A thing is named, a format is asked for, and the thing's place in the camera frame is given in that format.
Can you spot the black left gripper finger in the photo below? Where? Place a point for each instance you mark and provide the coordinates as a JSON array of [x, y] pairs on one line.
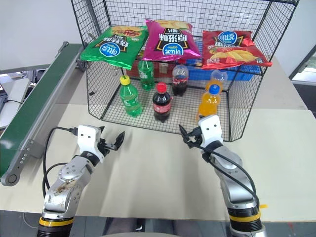
[[101, 129], [119, 140]]

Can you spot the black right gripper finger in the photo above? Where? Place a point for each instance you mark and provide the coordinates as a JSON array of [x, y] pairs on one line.
[[188, 143], [184, 131]]

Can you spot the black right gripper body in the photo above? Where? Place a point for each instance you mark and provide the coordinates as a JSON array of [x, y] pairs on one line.
[[197, 137]]

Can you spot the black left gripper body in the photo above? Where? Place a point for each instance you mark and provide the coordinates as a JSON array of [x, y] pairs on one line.
[[106, 146]]

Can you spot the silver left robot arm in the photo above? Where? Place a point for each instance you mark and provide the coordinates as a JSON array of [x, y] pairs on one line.
[[64, 187]]

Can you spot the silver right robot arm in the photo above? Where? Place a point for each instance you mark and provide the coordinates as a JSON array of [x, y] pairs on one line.
[[234, 177]]

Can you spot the cola bottle red cap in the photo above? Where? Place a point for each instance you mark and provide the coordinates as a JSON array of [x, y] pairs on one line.
[[161, 105]]

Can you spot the orange soda bottle blue cap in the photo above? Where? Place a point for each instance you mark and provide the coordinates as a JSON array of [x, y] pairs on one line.
[[209, 101]]

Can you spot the green soda bottle yellow cap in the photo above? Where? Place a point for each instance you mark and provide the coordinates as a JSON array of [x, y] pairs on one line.
[[130, 100]]

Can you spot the half-empty cola bottle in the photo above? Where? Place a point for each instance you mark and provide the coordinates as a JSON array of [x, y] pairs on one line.
[[179, 84]]

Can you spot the half-empty orange soda bottle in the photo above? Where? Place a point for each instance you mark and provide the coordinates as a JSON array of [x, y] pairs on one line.
[[217, 77]]

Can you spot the red box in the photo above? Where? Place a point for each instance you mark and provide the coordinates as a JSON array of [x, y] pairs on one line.
[[134, 70]]

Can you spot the blue plastic crate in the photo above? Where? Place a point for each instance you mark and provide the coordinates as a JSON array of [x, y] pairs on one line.
[[243, 73]]

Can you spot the green potato chip bag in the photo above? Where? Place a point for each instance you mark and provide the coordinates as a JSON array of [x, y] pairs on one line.
[[111, 49]]

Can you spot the magenta potato chip bag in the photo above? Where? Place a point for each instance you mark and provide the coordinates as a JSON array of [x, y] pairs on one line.
[[170, 42]]

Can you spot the red potato chip bag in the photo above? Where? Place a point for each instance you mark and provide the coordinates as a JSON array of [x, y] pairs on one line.
[[229, 51]]

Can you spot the white grey background furniture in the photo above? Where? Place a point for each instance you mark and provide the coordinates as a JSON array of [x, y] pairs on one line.
[[12, 98]]

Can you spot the yellow tape tag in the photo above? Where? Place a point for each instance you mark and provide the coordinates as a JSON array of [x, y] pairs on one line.
[[263, 206]]

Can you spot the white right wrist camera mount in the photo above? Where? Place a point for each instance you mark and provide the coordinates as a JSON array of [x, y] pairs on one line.
[[211, 128]]

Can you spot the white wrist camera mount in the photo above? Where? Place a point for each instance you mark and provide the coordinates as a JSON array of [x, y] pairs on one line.
[[87, 140], [211, 128]]

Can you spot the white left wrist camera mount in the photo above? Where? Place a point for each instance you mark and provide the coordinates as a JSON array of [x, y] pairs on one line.
[[87, 140]]

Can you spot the green conveyor belt grey frame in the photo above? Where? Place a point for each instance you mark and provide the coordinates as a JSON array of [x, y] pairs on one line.
[[37, 98]]

